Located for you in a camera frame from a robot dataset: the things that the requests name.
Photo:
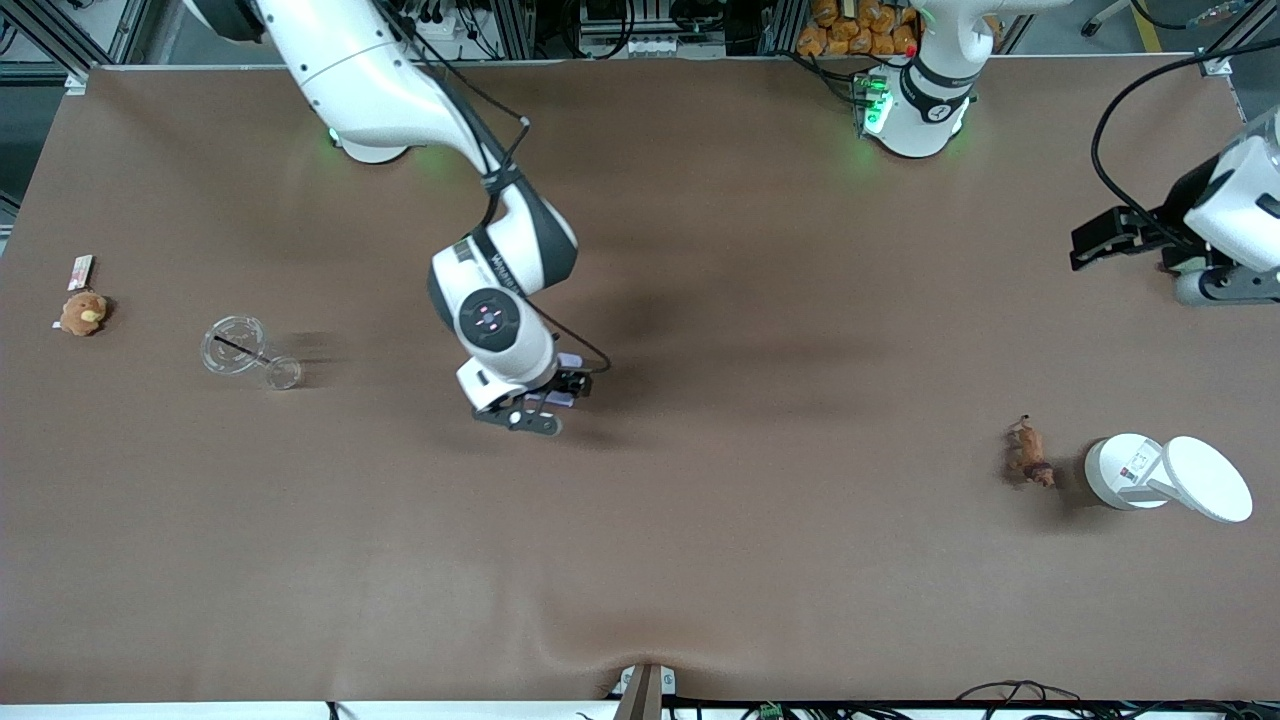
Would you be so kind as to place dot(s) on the small white red packet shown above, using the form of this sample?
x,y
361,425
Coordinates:
x,y
80,272

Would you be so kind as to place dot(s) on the black straw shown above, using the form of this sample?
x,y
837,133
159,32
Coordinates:
x,y
240,348

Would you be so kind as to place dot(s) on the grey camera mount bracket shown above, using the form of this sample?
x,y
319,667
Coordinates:
x,y
642,695

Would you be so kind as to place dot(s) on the short white power strip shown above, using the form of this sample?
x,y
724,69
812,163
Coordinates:
x,y
445,28

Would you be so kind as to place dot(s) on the brown lion statue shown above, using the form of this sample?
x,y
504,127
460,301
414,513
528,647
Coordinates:
x,y
1028,460

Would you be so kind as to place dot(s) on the white chair base leg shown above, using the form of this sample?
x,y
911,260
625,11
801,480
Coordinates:
x,y
1100,18

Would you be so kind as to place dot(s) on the lavender flip phone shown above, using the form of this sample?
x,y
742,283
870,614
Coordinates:
x,y
570,359

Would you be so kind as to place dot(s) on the brown table cover sheet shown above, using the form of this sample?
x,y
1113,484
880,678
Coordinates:
x,y
640,550

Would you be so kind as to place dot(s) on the clear plastic cup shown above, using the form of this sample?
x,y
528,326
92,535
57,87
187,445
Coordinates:
x,y
225,358

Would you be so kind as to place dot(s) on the long white power strip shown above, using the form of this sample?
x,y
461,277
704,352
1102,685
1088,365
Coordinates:
x,y
650,46

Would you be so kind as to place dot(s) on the orange plush toys heap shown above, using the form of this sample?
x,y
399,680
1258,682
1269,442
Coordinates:
x,y
850,28

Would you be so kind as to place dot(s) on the aluminium frame post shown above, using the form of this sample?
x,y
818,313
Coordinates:
x,y
778,25
515,25

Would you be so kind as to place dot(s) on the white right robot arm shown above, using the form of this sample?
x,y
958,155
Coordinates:
x,y
350,70

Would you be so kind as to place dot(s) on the white bin with lid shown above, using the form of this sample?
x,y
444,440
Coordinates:
x,y
1205,480

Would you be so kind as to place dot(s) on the brown plush toy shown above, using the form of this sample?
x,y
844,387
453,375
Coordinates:
x,y
83,312

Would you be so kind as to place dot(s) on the aluminium frame diagonal strut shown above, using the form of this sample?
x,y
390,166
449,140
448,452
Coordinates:
x,y
50,45
1225,50

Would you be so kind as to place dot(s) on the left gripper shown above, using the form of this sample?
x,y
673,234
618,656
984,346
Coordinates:
x,y
1176,213

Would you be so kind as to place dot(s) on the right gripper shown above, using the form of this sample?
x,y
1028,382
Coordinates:
x,y
572,384

